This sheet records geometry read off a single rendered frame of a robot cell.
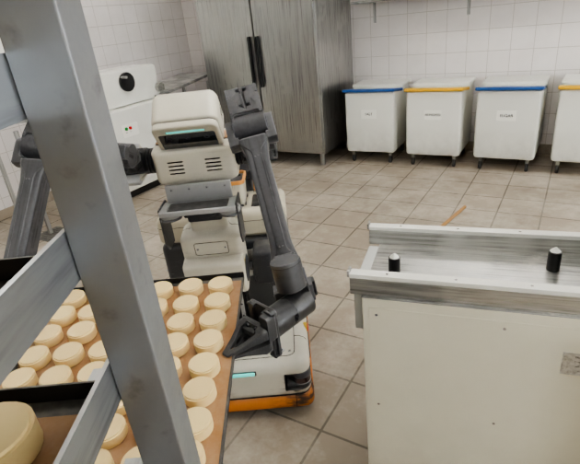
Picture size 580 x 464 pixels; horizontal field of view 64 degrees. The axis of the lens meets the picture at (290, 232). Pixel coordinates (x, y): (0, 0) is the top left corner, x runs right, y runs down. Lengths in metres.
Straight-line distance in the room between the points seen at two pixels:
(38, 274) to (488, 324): 1.10
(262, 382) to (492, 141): 3.40
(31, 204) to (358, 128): 4.16
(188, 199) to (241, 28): 3.75
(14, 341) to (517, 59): 5.12
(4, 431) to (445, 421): 1.27
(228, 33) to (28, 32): 5.09
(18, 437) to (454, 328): 1.07
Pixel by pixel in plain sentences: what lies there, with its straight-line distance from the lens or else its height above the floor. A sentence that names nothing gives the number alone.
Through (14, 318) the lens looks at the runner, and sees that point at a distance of 0.24.
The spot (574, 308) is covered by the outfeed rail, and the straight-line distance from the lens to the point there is 1.24.
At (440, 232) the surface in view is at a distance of 1.45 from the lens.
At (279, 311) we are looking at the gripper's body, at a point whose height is 1.03.
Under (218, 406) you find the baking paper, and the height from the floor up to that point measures 1.00.
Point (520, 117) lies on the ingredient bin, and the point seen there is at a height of 0.51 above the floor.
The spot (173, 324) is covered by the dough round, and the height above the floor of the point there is 1.03.
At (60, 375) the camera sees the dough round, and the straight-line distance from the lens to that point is 0.88.
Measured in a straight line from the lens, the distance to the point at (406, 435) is 1.53.
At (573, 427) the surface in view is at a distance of 1.46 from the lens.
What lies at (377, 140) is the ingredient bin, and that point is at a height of 0.25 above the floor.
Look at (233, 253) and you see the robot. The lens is 1.71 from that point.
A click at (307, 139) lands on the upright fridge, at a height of 0.31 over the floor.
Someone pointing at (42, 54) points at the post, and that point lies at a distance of 0.25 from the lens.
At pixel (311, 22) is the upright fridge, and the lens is 4.80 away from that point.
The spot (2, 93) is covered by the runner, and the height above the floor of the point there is 1.50.
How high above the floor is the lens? 1.52
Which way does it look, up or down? 25 degrees down
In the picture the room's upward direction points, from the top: 6 degrees counter-clockwise
